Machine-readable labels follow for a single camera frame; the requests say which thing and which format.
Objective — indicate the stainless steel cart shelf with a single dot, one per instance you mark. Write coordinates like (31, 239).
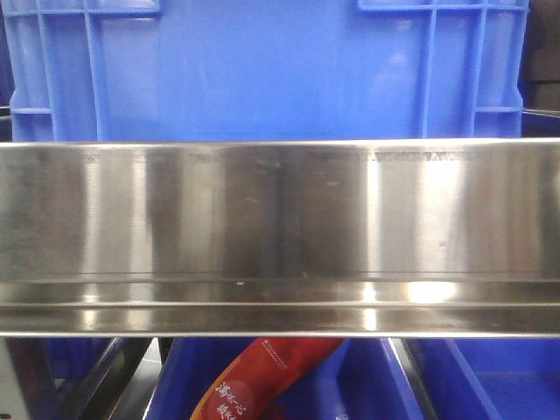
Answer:
(398, 238)

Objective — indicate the blue bin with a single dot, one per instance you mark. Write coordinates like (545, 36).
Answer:
(363, 379)
(490, 378)

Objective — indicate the red printed snack bag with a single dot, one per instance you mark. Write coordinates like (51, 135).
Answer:
(268, 366)

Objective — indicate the large blue plastic crate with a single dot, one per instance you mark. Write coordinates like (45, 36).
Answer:
(120, 71)

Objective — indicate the lower blue bin centre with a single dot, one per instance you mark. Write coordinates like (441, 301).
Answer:
(363, 379)

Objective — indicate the lower blue bin right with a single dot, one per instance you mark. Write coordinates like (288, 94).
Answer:
(490, 378)

